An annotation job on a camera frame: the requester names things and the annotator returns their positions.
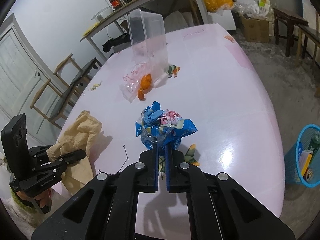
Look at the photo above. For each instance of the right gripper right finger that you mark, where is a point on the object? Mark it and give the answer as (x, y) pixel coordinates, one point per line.
(219, 207)

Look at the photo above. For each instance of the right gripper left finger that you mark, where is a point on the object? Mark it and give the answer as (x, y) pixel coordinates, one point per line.
(106, 207)

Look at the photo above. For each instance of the brown paper bag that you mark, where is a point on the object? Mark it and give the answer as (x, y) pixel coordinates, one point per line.
(80, 135)

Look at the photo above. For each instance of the blue snack wrapper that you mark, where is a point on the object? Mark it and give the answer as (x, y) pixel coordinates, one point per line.
(157, 127)

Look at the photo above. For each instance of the yellow carton box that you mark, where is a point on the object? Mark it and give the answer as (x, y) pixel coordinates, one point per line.
(304, 161)

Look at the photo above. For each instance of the clear plastic bag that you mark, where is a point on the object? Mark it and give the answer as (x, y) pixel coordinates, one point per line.
(131, 80)

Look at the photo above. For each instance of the clear plastic container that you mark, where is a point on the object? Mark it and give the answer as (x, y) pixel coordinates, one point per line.
(147, 35)

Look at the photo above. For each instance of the green plastic bottle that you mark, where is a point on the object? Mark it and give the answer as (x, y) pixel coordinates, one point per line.
(314, 142)

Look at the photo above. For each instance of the blue trash basket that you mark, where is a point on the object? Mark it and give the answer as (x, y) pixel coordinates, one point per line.
(292, 171)

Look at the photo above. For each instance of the person's left hand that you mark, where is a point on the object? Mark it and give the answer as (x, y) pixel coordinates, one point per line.
(42, 201)

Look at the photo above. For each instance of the wooden chair by table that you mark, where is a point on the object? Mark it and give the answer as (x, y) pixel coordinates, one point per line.
(71, 89)

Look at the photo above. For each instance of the white door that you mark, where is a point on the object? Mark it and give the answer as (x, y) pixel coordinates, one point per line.
(21, 78)

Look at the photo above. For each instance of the cardboard box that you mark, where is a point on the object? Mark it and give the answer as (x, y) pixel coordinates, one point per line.
(254, 30)

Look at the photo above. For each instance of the red sauce jar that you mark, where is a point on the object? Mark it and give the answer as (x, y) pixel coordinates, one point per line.
(116, 4)

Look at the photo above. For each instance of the dark wooden stool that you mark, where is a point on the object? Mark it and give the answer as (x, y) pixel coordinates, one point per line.
(290, 19)

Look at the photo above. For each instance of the yellow plastic bag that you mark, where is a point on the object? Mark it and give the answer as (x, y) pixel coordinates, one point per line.
(216, 6)

